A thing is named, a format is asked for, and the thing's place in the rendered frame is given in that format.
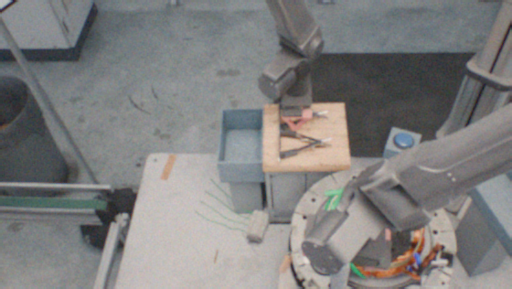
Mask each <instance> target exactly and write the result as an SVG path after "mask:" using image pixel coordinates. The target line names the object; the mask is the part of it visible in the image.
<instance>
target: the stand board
mask: <svg viewBox="0 0 512 289"><path fill-rule="evenodd" d="M311 109H313V112H324V111H328V112H327V113H320V115H321V116H327V117H328V119H323V118H314V121H313V122H312V123H311V120H309V121H308V122H307V123H304V124H303V125H302V126H301V128H300V130H299V131H294V132H297V133H300V134H304V135H307V136H309V137H312V138H314V139H317V140H319V139H326V138H331V140H328V141H323V143H325V144H329V145H332V146H323V145H317V146H316V147H315V152H314V153H313V147H312V148H310V149H308V150H303V151H301V152H300V153H298V155H291V156H288V157H284V158H281V160H282V163H281V164H279V104H264V106H263V143H262V171H263V172H286V171H343V170H347V169H349V170H350V166H351V164H350V156H349V149H348V140H347V119H346V112H345V104H344V103H312V105H311V108H310V109H305V110H308V111H311ZM311 143H312V142H311V141H301V138H299V137H296V138H295V137H291V136H286V135H281V151H288V150H291V149H294V148H297V149H298V148H300V147H302V146H305V145H309V144H311Z"/></svg>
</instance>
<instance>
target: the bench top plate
mask: <svg viewBox="0 0 512 289"><path fill-rule="evenodd" d="M168 155H177V156H176V161H175V162H174V165H173V168H172V170H171V172H170V175H169V177H168V180H163V179H160V176H161V175H162V172H163V170H164V168H165V164H166V161H167V160H168ZM216 161H217V155H213V154H164V153H155V154H149V156H148V158H147V160H146V164H145V168H144V173H143V177H142V180H141V184H140V187H139V194H138V198H137V200H136V204H135V207H134V211H133V216H132V220H131V224H130V230H129V234H128V237H127V241H126V244H125V247H124V251H123V257H122V260H121V263H120V271H119V273H118V277H117V281H116V284H115V287H114V289H278V281H279V275H280V272H279V269H280V267H281V263H282V262H283V259H284V257H285V255H287V253H288V243H289V238H290V234H291V225H270V223H269V227H268V229H267V231H265V234H264V236H263V241H262V243H261V244H260V245H259V247H255V246H253V245H250V244H247V241H248V240H247V239H246V235H247V234H246V231H247V227H248V226H247V225H249V223H250V222H251V219H252V217H253V216H252V215H253V214H239V215H241V216H238V215H236V214H235V213H234V212H233V211H232V210H230V209H229V208H228V207H230V208H231V209H233V210H234V205H233V200H232V199H231V198H232V196H231V192H230V187H229V183H221V182H220V178H219V171H218V168H217V164H216ZM350 164H351V166H350V170H349V171H350V174H356V172H357V171H356V169H360V168H365V167H367V166H370V165H369V164H367V163H366V162H365V161H363V160H359V159H357V158H355V157H350ZM211 178H212V179H213V180H214V181H215V182H216V184H217V185H218V186H219V187H221V188H222V189H223V190H224V191H225V193H226V194H227V195H229V196H230V198H229V197H228V196H227V195H225V193H224V192H223V191H222V190H221V189H220V188H219V187H217V186H216V184H215V183H214V182H213V181H212V180H211ZM204 190H206V191H207V192H208V193H210V194H211V195H213V196H215V197H216V198H218V199H220V200H221V201H222V202H224V203H225V205H226V206H227V207H225V205H224V204H223V203H221V202H220V201H219V200H217V199H216V198H214V197H212V196H210V195H209V194H208V193H206V191H204ZM199 200H200V201H203V202H204V203H206V204H207V205H209V207H208V206H206V205H205V204H203V203H201V202H200V201H199ZM211 207H213V208H214V209H215V210H214V209H213V208H211ZM194 209H195V210H194ZM196 211H197V212H198V213H199V214H200V215H201V216H199V215H198V214H197V213H196ZM216 211H217V212H219V213H220V214H221V215H222V216H220V215H219V214H218V213H217V212H216ZM202 216H204V217H206V218H207V219H210V220H213V221H216V222H218V223H222V224H225V225H227V226H229V227H231V228H238V229H242V230H245V232H243V231H242V230H232V229H229V228H228V227H226V226H225V225H220V224H218V223H215V222H212V221H209V220H207V219H205V218H203V217H202ZM223 216H225V217H226V218H228V219H232V220H235V221H238V222H242V223H244V224H246V225H243V224H241V223H237V222H234V221H231V220H228V219H225V218H224V217H223ZM242 216H245V217H248V218H250V219H246V218H244V217H242ZM456 257H457V256H456V254H455V253H454V254H453V267H452V270H453V274H452V276H451V278H450V280H449V281H448V284H449V285H450V286H451V288H450V289H462V287H463V289H512V261H511V258H510V256H509V255H508V256H507V257H506V258H505V260H504V261H502V263H501V264H500V266H499V267H498V268H497V269H494V270H490V271H487V272H484V273H480V274H478V275H475V276H472V277H468V275H467V274H466V272H465V269H464V267H463V266H462V265H461V263H460V262H459V261H458V259H457V258H456ZM452 282H455V283H452ZM458 284H460V285H461V286H462V287H461V286H460V285H458Z"/></svg>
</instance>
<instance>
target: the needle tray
mask: <svg viewBox="0 0 512 289"><path fill-rule="evenodd" d="M466 194H467V195H468V196H469V197H470V198H471V200H472V201H471V203H470V204H469V206H468V207H467V209H466V212H465V214H464V215H463V217H462V219H461V220H460V222H459V224H458V225H457V228H456V230H455V232H454V234H455V238H456V244H457V253H456V256H457V257H456V258H457V259H458V261H459V262H460V263H461V265H462V266H463V267H464V269H465V272H466V274H467V275H468V277H472V276H475V275H478V274H480V273H484V272H487V271H490V270H494V269H497V268H498V267H499V266H500V264H501V263H502V261H504V260H505V258H506V257H507V256H508V255H509V256H510V258H511V261H512V171H509V172H507V173H505V174H503V175H502V176H500V177H494V178H492V179H490V180H488V181H486V182H485V183H483V184H481V185H479V186H477V187H473V188H472V189H470V190H468V191H467V192H466Z"/></svg>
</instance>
